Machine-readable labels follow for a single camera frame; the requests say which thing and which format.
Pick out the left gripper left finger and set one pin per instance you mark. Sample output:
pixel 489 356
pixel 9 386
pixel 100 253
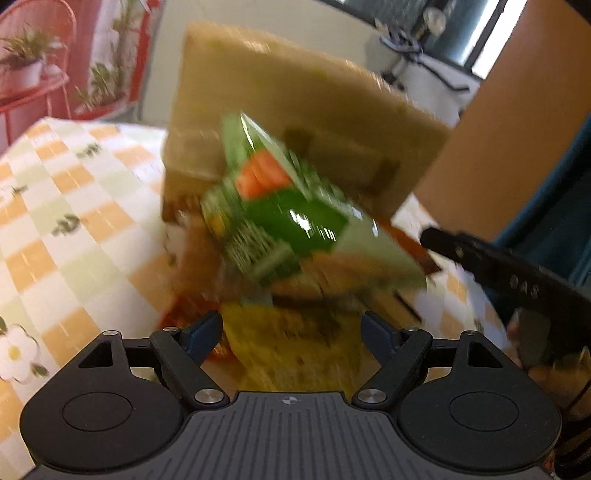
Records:
pixel 181 352

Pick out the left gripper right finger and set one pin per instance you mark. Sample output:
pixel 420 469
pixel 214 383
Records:
pixel 403 356

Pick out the green chip bag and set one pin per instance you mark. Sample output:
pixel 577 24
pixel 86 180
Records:
pixel 291 232

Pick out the person's right hand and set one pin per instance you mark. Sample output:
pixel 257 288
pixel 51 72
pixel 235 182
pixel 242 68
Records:
pixel 567 383

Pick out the orange-white snack bag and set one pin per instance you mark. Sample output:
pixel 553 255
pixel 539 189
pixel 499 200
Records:
pixel 200 282

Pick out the yellow snack bag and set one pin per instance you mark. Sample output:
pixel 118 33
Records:
pixel 298 350

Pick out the checkered floral tablecloth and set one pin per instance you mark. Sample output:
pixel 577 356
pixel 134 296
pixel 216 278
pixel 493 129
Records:
pixel 83 249

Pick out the wooden panel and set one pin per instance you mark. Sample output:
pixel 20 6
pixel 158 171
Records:
pixel 518 126

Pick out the brown cardboard box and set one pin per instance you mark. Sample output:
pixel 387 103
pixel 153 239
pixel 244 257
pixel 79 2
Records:
pixel 362 135

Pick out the black exercise bike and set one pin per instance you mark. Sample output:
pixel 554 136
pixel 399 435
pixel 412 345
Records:
pixel 423 30

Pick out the printed room backdrop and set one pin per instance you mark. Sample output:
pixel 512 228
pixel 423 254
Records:
pixel 73 60

